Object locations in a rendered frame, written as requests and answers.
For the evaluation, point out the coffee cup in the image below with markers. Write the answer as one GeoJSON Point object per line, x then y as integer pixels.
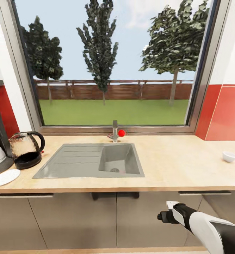
{"type": "Point", "coordinates": [228, 156]}

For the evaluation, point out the electric kettle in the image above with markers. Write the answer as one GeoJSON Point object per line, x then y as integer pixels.
{"type": "Point", "coordinates": [25, 150]}

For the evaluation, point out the drop in sink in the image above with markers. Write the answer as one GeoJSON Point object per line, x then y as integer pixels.
{"type": "Point", "coordinates": [94, 160]}

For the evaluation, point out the saucer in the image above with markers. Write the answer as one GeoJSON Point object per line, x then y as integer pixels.
{"type": "Point", "coordinates": [8, 176]}

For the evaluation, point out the fixed window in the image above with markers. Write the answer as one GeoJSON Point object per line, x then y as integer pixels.
{"type": "Point", "coordinates": [81, 64]}

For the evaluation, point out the cabinet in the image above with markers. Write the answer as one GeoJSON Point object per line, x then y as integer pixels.
{"type": "Point", "coordinates": [103, 220]}

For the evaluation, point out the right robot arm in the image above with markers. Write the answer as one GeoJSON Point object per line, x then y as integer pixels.
{"type": "Point", "coordinates": [217, 235]}

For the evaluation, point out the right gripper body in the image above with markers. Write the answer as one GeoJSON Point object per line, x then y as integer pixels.
{"type": "Point", "coordinates": [166, 217]}

